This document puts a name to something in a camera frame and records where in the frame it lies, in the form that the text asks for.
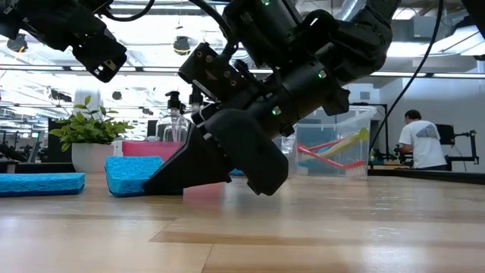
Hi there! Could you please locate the round black ceiling fixture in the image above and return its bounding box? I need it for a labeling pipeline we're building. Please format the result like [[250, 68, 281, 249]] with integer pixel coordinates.
[[6, 33, 28, 53], [172, 36, 192, 56]]

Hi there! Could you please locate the clear soap pump bottle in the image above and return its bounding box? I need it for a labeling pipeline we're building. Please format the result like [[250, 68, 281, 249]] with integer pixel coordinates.
[[155, 90, 192, 143], [188, 86, 205, 115]]

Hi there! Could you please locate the yellow-green dish brush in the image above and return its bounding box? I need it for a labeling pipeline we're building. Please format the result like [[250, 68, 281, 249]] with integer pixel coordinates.
[[325, 127, 371, 159]]

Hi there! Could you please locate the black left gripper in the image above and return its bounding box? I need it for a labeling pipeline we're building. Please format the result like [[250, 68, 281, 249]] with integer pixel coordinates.
[[70, 27, 129, 84]]

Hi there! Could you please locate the silver ventilation duct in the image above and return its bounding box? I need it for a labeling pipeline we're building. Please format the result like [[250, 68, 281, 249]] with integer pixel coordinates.
[[335, 0, 367, 22]]

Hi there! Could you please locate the green plant in white pot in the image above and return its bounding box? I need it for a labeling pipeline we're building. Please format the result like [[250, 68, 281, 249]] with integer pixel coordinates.
[[48, 94, 134, 174]]

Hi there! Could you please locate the thin red dish brush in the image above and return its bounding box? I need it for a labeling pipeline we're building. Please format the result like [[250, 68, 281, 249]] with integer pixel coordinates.
[[297, 143, 367, 178]]

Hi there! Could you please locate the person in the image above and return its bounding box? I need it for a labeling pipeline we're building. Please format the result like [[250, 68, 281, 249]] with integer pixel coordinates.
[[397, 108, 449, 171]]

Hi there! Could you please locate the black monitor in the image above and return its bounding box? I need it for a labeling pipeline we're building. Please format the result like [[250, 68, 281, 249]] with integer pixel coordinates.
[[146, 119, 159, 142]]

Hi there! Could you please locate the light blue sponge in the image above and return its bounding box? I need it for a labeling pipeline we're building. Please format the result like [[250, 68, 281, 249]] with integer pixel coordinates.
[[0, 172, 86, 198], [105, 155, 167, 199]]

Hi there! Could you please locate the large clear plastic bin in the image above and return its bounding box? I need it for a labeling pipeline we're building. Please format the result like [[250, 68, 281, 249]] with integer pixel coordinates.
[[294, 105, 379, 180]]

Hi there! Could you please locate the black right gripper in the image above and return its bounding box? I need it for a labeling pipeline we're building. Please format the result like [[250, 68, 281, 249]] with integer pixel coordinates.
[[177, 37, 352, 197]]

